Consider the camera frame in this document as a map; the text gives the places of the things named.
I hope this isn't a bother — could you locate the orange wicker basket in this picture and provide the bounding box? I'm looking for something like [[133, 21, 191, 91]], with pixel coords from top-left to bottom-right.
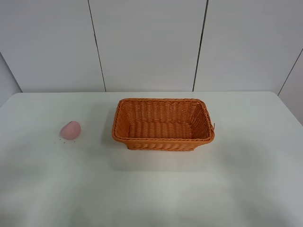
[[112, 98, 215, 151]]

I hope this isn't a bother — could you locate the pink peach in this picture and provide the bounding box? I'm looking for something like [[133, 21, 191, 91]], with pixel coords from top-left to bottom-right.
[[60, 121, 81, 140]]

